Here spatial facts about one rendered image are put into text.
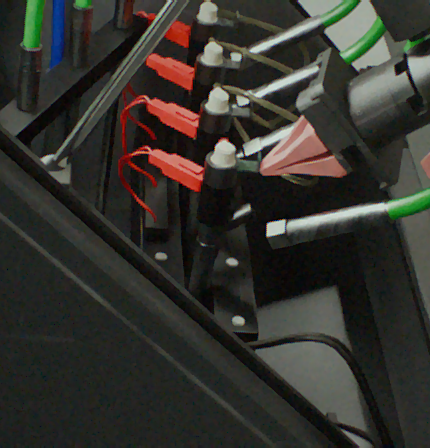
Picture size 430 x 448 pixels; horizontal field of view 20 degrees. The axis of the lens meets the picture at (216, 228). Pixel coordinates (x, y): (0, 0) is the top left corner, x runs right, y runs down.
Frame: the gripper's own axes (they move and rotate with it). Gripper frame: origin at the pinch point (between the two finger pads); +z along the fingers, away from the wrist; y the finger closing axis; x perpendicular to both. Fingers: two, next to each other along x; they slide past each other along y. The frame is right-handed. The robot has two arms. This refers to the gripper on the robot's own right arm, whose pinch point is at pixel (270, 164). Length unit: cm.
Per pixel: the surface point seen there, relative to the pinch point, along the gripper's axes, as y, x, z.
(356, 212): -1.6, 10.5, -8.7
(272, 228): -0.2, 9.8, -2.2
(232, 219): -2.2, 1.3, 5.3
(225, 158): 3.0, 1.5, 2.0
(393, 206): -2.3, 10.7, -11.4
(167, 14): 23.6, 32.9, -18.9
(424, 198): -2.6, 11.0, -13.7
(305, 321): -24.8, -15.3, 17.1
